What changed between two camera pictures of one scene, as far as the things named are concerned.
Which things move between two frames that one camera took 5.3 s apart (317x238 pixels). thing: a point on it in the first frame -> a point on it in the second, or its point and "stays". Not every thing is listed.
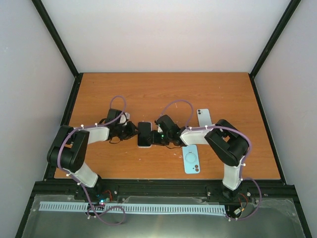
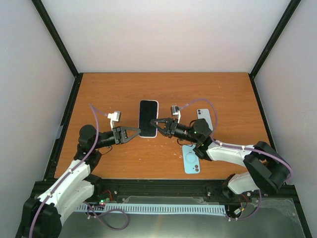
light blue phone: x=204 y=117 stays
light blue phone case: x=190 y=159 stays
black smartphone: x=144 y=128 -> x=148 y=109
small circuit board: x=103 y=201 stays
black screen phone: x=144 y=139 -> x=148 y=111
